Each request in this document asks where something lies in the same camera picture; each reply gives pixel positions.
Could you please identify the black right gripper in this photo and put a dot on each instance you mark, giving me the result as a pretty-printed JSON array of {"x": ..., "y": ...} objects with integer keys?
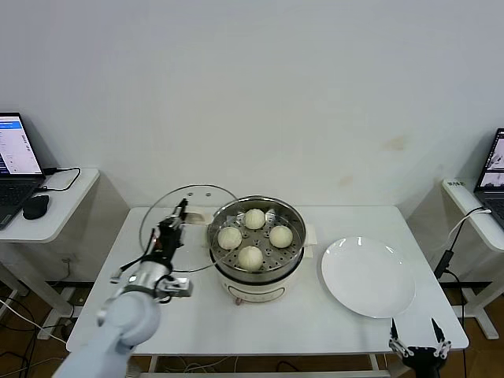
[{"x": 423, "y": 360}]

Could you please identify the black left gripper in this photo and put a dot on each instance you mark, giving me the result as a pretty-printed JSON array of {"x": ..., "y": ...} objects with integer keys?
[{"x": 167, "y": 240}]

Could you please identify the glass pot lid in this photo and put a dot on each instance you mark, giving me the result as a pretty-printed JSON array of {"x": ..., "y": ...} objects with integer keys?
[{"x": 197, "y": 218}]

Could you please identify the white steamed baozi bun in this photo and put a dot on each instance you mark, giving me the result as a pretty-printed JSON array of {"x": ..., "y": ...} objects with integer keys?
[
  {"x": 250, "y": 258},
  {"x": 229, "y": 238},
  {"x": 280, "y": 236},
  {"x": 254, "y": 219}
]

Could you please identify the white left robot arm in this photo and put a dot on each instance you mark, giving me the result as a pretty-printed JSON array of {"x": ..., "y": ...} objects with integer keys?
[{"x": 130, "y": 315}]

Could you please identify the steel steamer basket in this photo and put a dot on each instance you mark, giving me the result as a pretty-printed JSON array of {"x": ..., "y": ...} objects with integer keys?
[{"x": 281, "y": 258}]

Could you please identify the white round plate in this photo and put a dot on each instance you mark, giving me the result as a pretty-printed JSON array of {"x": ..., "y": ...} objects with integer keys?
[{"x": 354, "y": 283}]

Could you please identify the cream electric cooker pot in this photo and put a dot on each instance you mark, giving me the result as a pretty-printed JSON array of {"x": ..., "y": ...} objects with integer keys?
[{"x": 256, "y": 291}]

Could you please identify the white side table with mouse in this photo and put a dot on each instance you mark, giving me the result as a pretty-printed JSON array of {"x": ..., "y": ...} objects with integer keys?
[{"x": 67, "y": 212}]

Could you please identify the black computer mouse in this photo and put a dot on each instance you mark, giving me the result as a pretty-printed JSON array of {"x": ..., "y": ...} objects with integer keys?
[{"x": 36, "y": 207}]

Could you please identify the white work table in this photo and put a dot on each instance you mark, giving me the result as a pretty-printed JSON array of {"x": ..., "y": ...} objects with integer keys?
[{"x": 275, "y": 334}]

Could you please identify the white side table with label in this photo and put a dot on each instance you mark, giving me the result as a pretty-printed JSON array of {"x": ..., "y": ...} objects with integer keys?
[{"x": 460, "y": 197}]

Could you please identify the black laptop blue-white screen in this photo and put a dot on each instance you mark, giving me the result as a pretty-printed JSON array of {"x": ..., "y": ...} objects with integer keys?
[{"x": 15, "y": 193}]

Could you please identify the white label black text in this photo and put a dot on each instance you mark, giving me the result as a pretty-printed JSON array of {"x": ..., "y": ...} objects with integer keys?
[{"x": 456, "y": 183}]

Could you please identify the black laptop pink screen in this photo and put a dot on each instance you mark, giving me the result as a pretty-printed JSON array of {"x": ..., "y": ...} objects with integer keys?
[{"x": 492, "y": 165}]

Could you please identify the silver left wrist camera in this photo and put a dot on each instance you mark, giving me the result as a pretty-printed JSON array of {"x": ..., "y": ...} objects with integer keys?
[{"x": 177, "y": 287}]

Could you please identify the white wall socket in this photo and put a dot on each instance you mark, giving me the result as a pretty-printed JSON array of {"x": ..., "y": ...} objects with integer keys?
[{"x": 70, "y": 258}]

